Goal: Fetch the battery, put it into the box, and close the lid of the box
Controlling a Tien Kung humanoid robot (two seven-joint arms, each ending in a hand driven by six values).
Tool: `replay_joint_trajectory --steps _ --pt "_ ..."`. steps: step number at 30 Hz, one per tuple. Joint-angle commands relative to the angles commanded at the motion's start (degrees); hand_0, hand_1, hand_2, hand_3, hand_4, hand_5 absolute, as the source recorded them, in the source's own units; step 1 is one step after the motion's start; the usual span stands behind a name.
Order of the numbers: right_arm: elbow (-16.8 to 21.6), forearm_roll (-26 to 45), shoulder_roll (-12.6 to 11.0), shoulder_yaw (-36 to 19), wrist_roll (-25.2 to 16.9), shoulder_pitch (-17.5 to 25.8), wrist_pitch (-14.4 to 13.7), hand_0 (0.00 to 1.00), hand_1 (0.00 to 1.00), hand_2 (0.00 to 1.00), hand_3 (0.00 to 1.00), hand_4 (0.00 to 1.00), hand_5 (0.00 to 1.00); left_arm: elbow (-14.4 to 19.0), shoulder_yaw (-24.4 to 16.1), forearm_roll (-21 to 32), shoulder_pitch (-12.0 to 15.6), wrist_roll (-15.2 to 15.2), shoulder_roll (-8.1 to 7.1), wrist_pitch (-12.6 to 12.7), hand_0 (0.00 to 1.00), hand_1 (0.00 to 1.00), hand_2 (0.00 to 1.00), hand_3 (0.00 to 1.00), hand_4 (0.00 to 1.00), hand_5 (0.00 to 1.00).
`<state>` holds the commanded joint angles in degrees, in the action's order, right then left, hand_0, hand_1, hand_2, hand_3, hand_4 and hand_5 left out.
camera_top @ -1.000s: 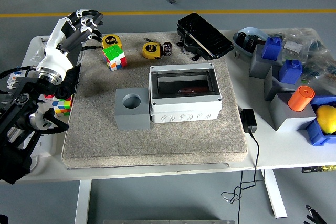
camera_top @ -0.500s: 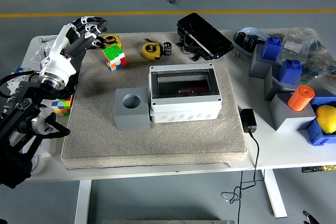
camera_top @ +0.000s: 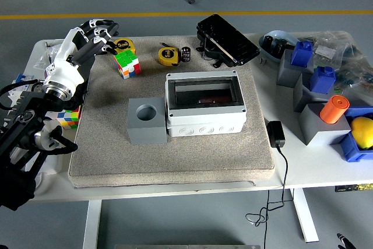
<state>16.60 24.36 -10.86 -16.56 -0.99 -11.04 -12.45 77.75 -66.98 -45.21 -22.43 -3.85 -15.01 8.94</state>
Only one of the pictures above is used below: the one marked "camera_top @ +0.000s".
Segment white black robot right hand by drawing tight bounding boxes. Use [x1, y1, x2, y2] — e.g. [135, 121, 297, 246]
[336, 233, 355, 249]

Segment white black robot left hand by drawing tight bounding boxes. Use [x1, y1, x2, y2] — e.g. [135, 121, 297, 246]
[43, 19, 121, 94]

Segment clear hinged box lid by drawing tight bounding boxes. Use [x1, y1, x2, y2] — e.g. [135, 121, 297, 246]
[165, 70, 247, 118]

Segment orange cylinder battery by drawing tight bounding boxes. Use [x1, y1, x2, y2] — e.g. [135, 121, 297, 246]
[319, 94, 350, 124]
[198, 96, 233, 106]

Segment clear bags of hardware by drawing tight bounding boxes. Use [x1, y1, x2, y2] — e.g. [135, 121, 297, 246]
[33, 38, 69, 72]

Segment white blue circuit breaker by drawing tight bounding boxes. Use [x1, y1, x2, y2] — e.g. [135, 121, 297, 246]
[8, 73, 44, 98]

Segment colourful puzzle cube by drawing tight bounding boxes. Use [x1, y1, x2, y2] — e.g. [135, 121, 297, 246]
[57, 106, 82, 129]
[112, 50, 141, 80]

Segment white table leg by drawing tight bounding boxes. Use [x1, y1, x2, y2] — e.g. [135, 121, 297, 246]
[290, 188, 320, 243]
[83, 201, 103, 249]

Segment black table control panel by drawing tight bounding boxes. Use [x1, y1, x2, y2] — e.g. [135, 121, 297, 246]
[334, 184, 373, 193]

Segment yellow tape measure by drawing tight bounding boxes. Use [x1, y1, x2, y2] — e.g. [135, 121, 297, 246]
[113, 38, 137, 56]
[158, 47, 180, 66]

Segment blue plastic bin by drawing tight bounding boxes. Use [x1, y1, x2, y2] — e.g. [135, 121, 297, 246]
[339, 106, 373, 163]

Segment grey block with round hole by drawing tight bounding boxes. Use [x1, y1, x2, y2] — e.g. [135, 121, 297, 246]
[127, 96, 168, 146]

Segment yellow lemon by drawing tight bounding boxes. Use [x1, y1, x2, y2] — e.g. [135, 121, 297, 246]
[350, 116, 373, 149]

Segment grey holder block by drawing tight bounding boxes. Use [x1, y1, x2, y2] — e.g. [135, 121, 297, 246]
[293, 71, 336, 113]
[276, 49, 315, 89]
[297, 103, 352, 146]

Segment small black capacitor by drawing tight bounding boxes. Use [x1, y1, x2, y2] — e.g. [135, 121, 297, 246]
[180, 46, 192, 62]

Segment black power adapter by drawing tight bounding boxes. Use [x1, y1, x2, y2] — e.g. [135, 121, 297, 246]
[266, 120, 286, 149]

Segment grey-brown mat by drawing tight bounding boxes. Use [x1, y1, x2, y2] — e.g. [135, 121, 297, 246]
[68, 36, 276, 188]

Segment blue bottle-shaped block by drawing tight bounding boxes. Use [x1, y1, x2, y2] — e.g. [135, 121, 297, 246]
[309, 66, 336, 94]
[290, 41, 314, 68]

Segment black tool case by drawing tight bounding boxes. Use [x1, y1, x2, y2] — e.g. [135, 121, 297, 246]
[195, 13, 261, 68]

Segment clear bags of parts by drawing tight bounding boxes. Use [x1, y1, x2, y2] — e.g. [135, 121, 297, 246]
[297, 30, 373, 107]

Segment black electronic component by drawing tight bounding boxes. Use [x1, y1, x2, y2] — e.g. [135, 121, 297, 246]
[273, 40, 292, 54]
[263, 35, 276, 50]

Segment light blue bowl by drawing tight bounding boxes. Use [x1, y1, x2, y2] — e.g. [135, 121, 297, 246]
[258, 30, 300, 64]

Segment black adapter cord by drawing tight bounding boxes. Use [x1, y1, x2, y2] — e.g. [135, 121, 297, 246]
[245, 145, 294, 249]

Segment grey plastic enclosure box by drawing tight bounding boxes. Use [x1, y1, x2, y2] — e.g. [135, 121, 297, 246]
[164, 70, 247, 138]

